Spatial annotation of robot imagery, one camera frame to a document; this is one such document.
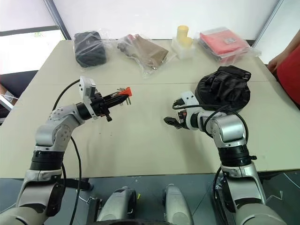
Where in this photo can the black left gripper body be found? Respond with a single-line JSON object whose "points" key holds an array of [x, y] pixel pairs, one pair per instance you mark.
{"points": [[99, 106]]}

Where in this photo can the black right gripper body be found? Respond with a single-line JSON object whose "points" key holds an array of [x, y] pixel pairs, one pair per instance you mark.
{"points": [[182, 120]]}

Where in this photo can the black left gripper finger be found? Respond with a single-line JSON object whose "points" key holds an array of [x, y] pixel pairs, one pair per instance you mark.
{"points": [[113, 101], [113, 95]]}

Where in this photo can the orange hex key holder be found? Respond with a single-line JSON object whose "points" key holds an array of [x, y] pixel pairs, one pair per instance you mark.
{"points": [[126, 91]]}

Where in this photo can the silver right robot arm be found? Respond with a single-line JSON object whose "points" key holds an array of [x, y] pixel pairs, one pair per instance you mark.
{"points": [[228, 131]]}

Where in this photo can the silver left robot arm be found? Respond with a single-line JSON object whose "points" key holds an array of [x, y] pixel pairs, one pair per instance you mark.
{"points": [[54, 131]]}

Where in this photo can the black pouch in plastic bag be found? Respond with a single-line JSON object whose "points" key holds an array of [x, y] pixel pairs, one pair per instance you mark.
{"points": [[90, 49]]}

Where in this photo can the black fabric bag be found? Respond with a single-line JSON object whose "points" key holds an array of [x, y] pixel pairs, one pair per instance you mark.
{"points": [[225, 90]]}

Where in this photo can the brown pouch in plastic bag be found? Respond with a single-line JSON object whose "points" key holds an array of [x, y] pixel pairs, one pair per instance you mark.
{"points": [[145, 52]]}

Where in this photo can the short yellow cylinder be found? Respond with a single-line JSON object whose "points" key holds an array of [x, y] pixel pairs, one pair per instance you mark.
{"points": [[187, 42]]}

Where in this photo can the silver right robot leg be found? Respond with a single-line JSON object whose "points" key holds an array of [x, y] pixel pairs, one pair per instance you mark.
{"points": [[175, 205]]}

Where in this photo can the black table leg clamp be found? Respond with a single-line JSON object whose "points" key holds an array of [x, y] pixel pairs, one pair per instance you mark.
{"points": [[77, 183]]}

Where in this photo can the red cloth in plastic package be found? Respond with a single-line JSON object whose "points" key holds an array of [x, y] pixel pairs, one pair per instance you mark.
{"points": [[222, 44]]}

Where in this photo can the black chair seat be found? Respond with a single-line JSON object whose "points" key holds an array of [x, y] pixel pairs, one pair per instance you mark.
{"points": [[16, 80]]}

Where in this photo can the tall yellow cylinder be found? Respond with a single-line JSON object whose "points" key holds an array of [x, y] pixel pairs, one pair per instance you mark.
{"points": [[182, 31]]}

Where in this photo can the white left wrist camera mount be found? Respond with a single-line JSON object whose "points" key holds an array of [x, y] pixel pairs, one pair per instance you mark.
{"points": [[85, 90]]}

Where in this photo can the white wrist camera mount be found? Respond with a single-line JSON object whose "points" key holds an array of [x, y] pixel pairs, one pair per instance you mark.
{"points": [[85, 90], [189, 98]]}

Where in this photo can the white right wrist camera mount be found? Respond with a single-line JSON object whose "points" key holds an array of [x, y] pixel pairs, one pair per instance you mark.
{"points": [[189, 98]]}

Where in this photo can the black window frame post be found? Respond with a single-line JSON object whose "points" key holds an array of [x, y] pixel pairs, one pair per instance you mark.
{"points": [[61, 20]]}

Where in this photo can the black metal bracket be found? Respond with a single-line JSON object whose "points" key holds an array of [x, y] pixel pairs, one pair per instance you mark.
{"points": [[92, 209]]}

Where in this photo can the grey metal frame post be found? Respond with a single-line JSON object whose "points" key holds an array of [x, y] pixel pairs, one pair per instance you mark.
{"points": [[266, 25]]}

